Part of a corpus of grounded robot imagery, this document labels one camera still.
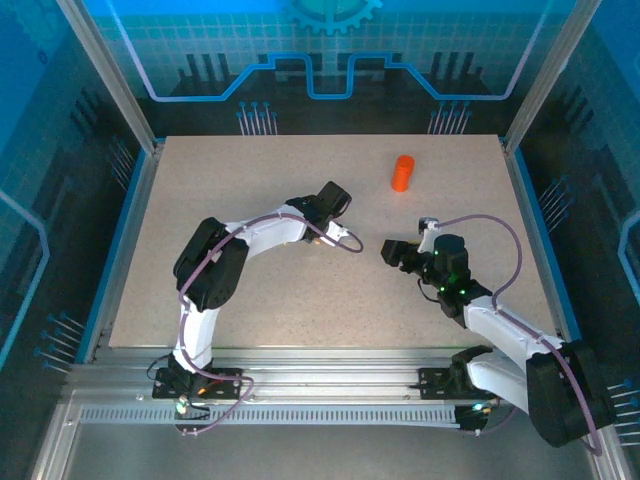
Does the aluminium right frame post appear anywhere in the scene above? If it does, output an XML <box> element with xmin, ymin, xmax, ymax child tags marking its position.
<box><xmin>502</xmin><ymin>0</ymin><xmax>589</xmax><ymax>154</ymax></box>

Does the grey metal base plate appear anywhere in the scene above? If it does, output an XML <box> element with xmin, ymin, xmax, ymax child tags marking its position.
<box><xmin>29</xmin><ymin>389</ymin><xmax>631</xmax><ymax>480</ymax></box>

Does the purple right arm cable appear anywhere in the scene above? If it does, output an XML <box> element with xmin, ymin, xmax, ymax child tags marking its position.
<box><xmin>432</xmin><ymin>214</ymin><xmax>604</xmax><ymax>457</ymax></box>

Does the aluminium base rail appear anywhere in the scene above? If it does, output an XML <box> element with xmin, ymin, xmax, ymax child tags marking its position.
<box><xmin>69</xmin><ymin>346</ymin><xmax>556</xmax><ymax>404</ymax></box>

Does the aluminium frame post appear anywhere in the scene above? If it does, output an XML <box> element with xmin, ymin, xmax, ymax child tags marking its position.
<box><xmin>502</xmin><ymin>0</ymin><xmax>589</xmax><ymax>154</ymax></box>
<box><xmin>54</xmin><ymin>0</ymin><xmax>164</xmax><ymax>154</ymax></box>

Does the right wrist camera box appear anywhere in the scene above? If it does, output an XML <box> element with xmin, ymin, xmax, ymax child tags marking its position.
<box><xmin>417</xmin><ymin>215</ymin><xmax>441</xmax><ymax>255</ymax></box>

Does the aluminium left table side rail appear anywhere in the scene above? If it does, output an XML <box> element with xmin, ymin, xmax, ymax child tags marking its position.
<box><xmin>82</xmin><ymin>142</ymin><xmax>166</xmax><ymax>364</ymax></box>

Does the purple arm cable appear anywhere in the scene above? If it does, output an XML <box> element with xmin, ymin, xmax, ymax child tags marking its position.
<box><xmin>432</xmin><ymin>214</ymin><xmax>604</xmax><ymax>457</ymax></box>
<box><xmin>177</xmin><ymin>213</ymin><xmax>365</xmax><ymax>437</ymax></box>

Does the aluminium right table side rail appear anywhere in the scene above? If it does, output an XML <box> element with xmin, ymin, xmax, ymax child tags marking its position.
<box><xmin>499</xmin><ymin>137</ymin><xmax>584</xmax><ymax>361</ymax></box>

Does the orange pill bottle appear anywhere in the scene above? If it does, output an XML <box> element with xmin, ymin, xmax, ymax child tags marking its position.
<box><xmin>390</xmin><ymin>167</ymin><xmax>414</xmax><ymax>193</ymax></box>

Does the aluminium left frame post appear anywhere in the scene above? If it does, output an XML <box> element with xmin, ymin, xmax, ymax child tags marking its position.
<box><xmin>54</xmin><ymin>0</ymin><xmax>164</xmax><ymax>154</ymax></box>

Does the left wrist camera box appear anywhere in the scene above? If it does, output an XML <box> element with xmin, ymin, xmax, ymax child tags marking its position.
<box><xmin>319</xmin><ymin>222</ymin><xmax>351</xmax><ymax>249</ymax></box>

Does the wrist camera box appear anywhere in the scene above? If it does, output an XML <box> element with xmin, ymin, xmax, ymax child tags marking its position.
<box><xmin>319</xmin><ymin>222</ymin><xmax>351</xmax><ymax>249</ymax></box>
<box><xmin>417</xmin><ymin>215</ymin><xmax>441</xmax><ymax>255</ymax></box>

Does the white slotted cable duct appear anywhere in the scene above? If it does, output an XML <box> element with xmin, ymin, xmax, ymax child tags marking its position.
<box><xmin>78</xmin><ymin>405</ymin><xmax>464</xmax><ymax>427</ymax></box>

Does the aluminium table side rail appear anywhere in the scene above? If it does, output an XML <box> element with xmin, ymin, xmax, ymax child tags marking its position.
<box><xmin>499</xmin><ymin>137</ymin><xmax>584</xmax><ymax>361</ymax></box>
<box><xmin>82</xmin><ymin>142</ymin><xmax>166</xmax><ymax>364</ymax></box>

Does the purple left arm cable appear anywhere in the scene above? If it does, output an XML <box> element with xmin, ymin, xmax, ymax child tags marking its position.
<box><xmin>177</xmin><ymin>213</ymin><xmax>365</xmax><ymax>437</ymax></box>

